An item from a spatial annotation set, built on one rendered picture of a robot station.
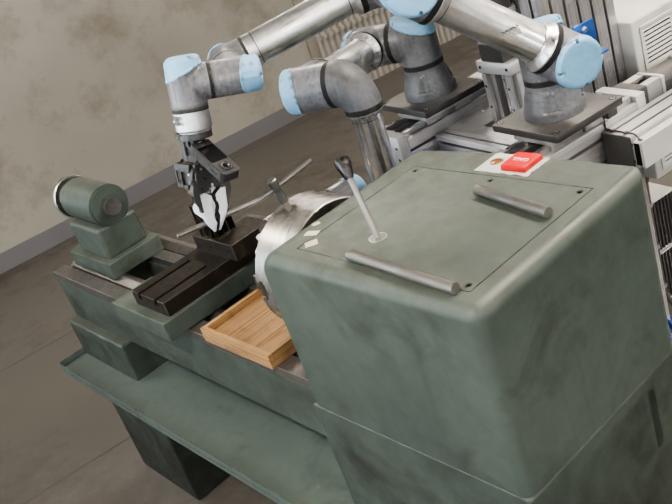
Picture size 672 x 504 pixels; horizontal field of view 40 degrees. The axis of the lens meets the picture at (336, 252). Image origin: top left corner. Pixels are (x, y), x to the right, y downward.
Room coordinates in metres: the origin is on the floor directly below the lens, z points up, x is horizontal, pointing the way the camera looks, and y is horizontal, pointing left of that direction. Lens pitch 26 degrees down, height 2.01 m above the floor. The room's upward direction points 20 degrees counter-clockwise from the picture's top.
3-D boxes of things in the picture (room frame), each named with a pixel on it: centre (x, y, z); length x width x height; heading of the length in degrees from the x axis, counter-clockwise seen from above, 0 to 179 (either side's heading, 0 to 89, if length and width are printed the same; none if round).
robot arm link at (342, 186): (2.21, -0.07, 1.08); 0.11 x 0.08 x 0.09; 122
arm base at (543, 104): (2.06, -0.62, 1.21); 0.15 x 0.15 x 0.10
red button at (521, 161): (1.63, -0.40, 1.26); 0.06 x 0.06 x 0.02; 33
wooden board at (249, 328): (2.09, 0.17, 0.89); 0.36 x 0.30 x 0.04; 123
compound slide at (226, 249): (2.40, 0.28, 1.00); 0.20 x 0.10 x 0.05; 33
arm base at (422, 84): (2.51, -0.41, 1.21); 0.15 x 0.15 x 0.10
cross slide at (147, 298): (2.39, 0.35, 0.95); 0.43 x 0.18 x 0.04; 123
